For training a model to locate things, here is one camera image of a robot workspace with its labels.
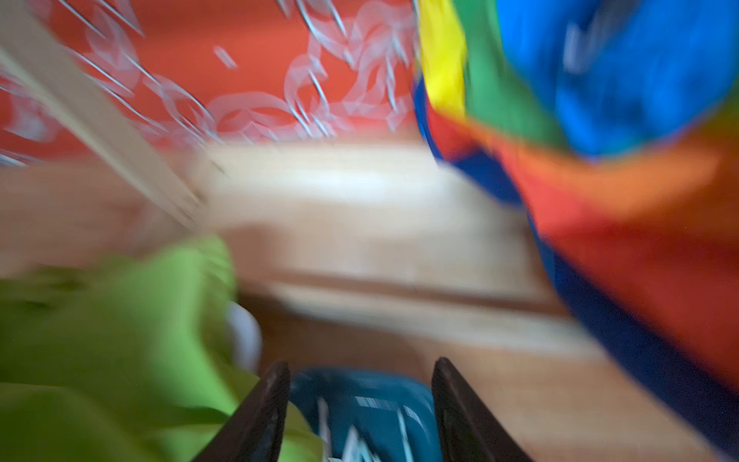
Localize wooden clothes rack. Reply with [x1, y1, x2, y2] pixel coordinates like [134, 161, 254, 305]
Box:
[1, 1, 602, 359]

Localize lime green shorts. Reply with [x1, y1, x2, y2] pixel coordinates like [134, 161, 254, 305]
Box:
[0, 235, 324, 462]

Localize teal plastic tray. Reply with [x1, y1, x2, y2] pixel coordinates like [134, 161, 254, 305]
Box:
[291, 369, 442, 462]

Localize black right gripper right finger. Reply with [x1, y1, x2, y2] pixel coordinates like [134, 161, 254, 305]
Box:
[431, 357, 532, 462]

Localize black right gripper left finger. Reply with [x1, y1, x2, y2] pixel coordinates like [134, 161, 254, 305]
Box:
[194, 361, 291, 462]

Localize rainbow striped shorts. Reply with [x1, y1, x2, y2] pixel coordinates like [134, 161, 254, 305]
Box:
[414, 1, 738, 460]

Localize white plastic basket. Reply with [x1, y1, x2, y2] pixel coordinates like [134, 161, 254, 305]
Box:
[228, 302, 263, 373]

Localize clothespin in tray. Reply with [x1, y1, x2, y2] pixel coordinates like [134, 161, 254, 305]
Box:
[396, 407, 415, 462]
[317, 398, 381, 462]

